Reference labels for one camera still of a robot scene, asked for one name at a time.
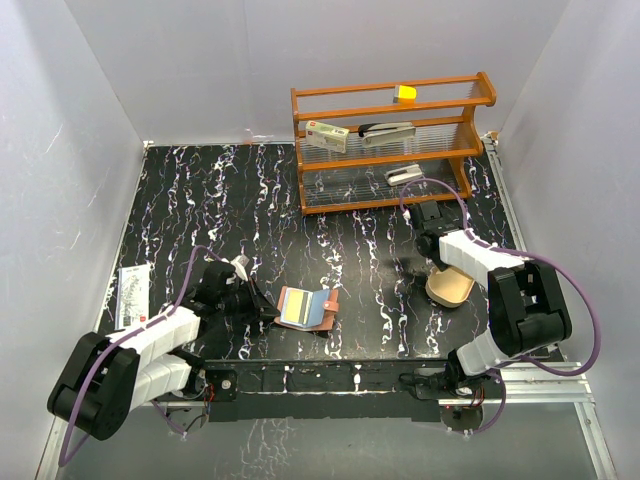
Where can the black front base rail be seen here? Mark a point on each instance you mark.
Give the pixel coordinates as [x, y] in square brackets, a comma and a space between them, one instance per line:
[228, 391]

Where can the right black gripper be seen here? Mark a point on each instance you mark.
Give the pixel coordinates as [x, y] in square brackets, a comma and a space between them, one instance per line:
[442, 264]

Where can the beige oval card tray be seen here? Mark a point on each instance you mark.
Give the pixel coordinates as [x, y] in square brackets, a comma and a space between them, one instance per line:
[449, 288]

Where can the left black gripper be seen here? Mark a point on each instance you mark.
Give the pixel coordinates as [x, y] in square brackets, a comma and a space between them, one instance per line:
[257, 302]

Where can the white printed leaflet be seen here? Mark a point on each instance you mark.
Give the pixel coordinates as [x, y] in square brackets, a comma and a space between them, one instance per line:
[132, 306]

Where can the pink leather card holder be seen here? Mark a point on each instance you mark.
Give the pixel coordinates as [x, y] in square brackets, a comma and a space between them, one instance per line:
[322, 309]

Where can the small white stapler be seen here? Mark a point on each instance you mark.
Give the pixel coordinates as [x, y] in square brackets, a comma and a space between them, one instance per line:
[403, 175]

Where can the white staples box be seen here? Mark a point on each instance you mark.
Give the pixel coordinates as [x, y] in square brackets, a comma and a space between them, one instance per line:
[326, 136]

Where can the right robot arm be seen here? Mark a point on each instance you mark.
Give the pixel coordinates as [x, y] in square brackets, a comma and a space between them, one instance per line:
[526, 306]

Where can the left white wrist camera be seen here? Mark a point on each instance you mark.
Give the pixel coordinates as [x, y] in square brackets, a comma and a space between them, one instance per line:
[240, 263]

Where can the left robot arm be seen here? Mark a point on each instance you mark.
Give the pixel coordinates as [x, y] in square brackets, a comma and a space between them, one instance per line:
[107, 376]

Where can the yellow grey eraser block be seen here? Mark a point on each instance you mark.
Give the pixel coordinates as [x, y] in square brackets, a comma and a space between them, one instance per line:
[404, 94]

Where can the grey black stapler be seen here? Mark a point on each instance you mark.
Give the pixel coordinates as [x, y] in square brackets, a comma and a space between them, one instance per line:
[377, 134]

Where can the orange wooden shelf rack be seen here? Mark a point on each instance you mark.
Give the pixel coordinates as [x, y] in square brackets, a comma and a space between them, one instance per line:
[443, 113]

